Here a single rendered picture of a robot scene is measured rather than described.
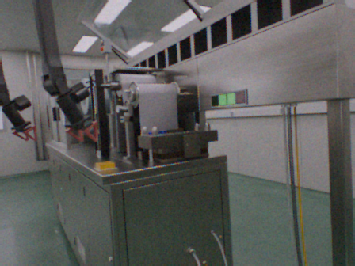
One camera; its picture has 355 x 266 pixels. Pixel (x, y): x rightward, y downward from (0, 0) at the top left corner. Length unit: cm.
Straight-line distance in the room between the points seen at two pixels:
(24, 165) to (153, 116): 566
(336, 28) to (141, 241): 108
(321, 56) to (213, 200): 81
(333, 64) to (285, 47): 19
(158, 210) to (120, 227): 18
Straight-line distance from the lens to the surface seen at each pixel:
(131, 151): 148
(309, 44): 106
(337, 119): 118
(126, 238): 120
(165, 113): 147
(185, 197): 128
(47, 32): 107
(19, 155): 688
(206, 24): 149
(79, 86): 110
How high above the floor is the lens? 112
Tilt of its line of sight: 3 degrees down
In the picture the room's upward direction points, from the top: 4 degrees counter-clockwise
